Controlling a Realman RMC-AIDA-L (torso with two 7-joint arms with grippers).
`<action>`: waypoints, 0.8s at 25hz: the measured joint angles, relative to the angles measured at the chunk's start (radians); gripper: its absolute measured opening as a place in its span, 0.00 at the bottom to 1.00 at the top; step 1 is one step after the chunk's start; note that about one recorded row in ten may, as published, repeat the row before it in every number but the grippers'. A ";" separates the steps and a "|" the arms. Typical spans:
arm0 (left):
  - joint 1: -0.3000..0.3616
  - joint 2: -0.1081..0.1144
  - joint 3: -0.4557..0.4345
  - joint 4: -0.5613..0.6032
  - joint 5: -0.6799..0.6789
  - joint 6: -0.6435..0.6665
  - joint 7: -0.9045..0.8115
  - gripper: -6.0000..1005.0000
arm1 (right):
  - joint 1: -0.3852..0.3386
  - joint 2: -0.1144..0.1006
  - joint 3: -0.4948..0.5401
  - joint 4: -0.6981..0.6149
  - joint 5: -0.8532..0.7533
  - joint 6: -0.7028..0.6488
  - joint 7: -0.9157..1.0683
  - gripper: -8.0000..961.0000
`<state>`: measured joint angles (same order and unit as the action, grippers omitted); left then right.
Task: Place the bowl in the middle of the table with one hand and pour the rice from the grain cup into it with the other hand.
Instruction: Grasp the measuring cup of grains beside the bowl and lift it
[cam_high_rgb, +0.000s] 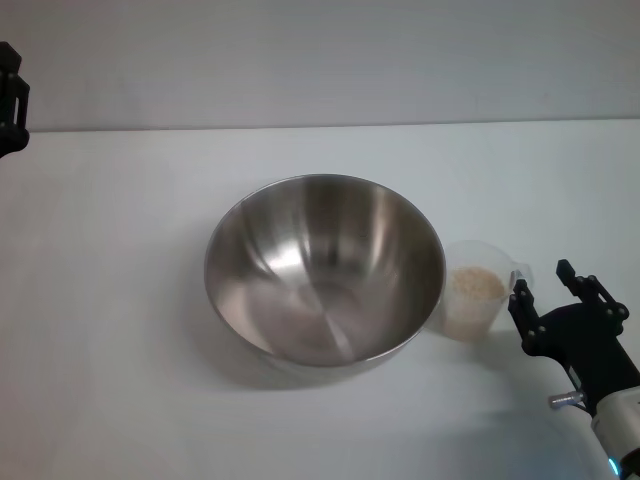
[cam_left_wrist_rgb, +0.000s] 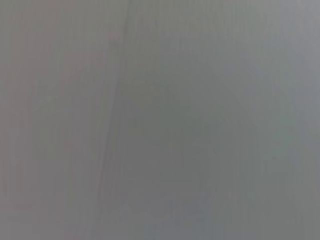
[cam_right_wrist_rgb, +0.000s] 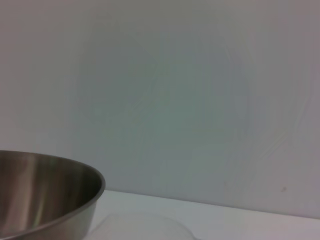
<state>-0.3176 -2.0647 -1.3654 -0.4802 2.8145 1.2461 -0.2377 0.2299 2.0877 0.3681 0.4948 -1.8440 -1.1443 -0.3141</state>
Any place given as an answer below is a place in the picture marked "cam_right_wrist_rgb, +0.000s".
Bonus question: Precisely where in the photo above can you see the clear plastic measuring cup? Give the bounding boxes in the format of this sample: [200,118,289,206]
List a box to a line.
[93,211,201,240]

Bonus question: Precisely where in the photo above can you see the stainless steel mixing bowl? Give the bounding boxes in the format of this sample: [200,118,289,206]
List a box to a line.
[0,149,106,240]

